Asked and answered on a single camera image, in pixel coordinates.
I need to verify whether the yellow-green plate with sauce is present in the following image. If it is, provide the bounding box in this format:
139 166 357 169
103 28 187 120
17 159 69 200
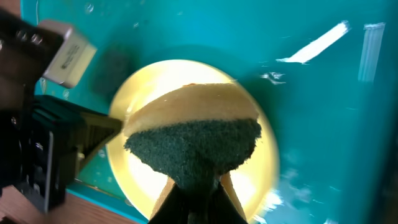
106 60 279 223

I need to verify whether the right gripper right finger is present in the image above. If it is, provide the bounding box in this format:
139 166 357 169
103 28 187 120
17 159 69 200
211 184 248 224

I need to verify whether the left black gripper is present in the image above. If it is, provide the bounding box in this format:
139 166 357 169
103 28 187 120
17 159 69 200
1 95 122 213

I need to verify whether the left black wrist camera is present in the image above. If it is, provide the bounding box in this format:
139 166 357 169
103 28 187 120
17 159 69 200
1 8 97 88

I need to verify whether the yellow sponge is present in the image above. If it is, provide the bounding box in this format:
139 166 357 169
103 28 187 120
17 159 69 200
124 84 261 192

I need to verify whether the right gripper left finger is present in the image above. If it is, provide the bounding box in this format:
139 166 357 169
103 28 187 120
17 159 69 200
148 184 189 224

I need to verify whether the teal plastic serving tray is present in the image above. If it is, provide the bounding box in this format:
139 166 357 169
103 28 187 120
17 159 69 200
21 0 397 223

